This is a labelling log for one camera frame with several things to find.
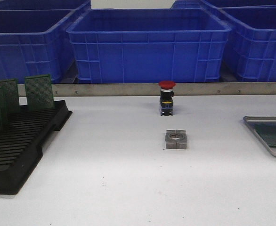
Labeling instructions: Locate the black slotted board rack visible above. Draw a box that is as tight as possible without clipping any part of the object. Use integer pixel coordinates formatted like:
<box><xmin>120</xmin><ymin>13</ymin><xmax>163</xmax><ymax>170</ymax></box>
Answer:
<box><xmin>0</xmin><ymin>100</ymin><xmax>72</xmax><ymax>195</ymax></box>

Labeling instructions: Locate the silver metal tray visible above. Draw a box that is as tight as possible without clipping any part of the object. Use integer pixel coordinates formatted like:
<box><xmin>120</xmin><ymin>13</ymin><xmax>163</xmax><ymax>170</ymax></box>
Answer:
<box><xmin>244</xmin><ymin>116</ymin><xmax>276</xmax><ymax>157</ymax></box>

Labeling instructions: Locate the red emergency stop button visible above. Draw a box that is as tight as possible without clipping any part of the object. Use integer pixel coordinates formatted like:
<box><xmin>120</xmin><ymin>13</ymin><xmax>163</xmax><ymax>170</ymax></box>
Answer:
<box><xmin>158</xmin><ymin>81</ymin><xmax>176</xmax><ymax>116</ymax></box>

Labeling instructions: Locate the grey metal clamp block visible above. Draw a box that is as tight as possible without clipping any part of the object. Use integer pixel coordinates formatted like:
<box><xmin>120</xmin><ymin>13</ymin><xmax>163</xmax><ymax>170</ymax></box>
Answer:
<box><xmin>165</xmin><ymin>129</ymin><xmax>188</xmax><ymax>150</ymax></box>

